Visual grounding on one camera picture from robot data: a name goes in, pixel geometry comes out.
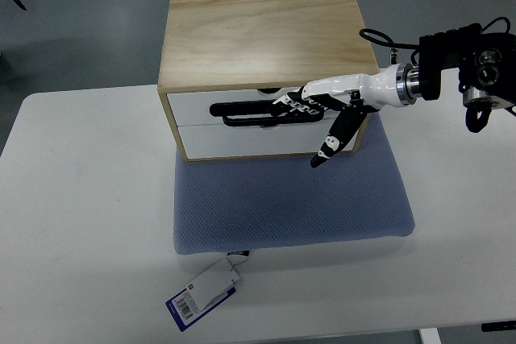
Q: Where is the wooden drawer cabinet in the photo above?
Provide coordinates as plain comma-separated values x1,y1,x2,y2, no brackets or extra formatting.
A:
157,0,378,161

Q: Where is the white drawer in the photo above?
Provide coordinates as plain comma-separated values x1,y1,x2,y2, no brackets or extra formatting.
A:
167,88,339,129

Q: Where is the white and blue tag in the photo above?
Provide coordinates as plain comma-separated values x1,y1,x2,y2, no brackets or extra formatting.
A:
165,258,240,332

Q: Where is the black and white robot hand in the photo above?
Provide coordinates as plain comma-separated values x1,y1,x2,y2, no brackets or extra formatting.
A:
271,64,422,168

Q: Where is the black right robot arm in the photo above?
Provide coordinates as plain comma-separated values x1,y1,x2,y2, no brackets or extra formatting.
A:
359,16,515,133

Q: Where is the white table leg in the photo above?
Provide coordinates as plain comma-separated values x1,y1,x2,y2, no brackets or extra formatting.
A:
418,328,442,344

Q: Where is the black drawer handle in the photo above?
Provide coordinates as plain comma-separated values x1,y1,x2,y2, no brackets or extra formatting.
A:
209,100,324,127

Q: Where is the black table bracket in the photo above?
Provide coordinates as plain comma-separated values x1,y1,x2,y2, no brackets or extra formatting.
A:
481,321,516,333

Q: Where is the blue-grey mesh cushion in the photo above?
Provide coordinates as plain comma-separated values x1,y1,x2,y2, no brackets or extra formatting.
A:
173,114,415,255

